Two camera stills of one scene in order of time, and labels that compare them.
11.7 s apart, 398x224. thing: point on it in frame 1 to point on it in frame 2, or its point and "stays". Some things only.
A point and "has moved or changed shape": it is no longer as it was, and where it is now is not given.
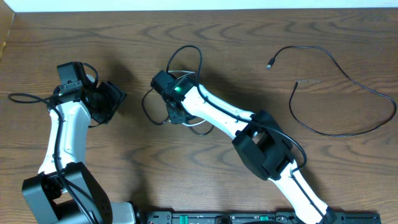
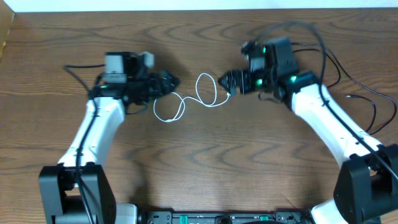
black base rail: [252, 217] stays
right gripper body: [177, 118] to [250, 79]
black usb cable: [270, 64] to [360, 79]
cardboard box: [7, 15] stays
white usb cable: [188, 73] has moved or changed shape
